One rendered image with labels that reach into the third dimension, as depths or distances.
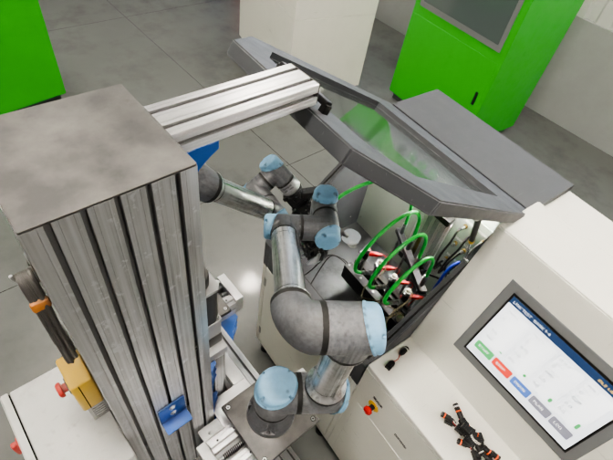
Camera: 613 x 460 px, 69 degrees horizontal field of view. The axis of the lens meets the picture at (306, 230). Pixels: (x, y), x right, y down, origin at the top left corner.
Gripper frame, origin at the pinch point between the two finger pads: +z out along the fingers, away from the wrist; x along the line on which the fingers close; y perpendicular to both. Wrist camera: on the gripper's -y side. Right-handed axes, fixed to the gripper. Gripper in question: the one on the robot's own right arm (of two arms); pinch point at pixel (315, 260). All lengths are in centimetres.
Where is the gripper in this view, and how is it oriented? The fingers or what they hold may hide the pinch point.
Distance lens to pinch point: 159.3
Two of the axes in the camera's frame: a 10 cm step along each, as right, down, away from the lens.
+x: 5.7, 6.6, -4.8
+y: -8.1, 3.6, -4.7
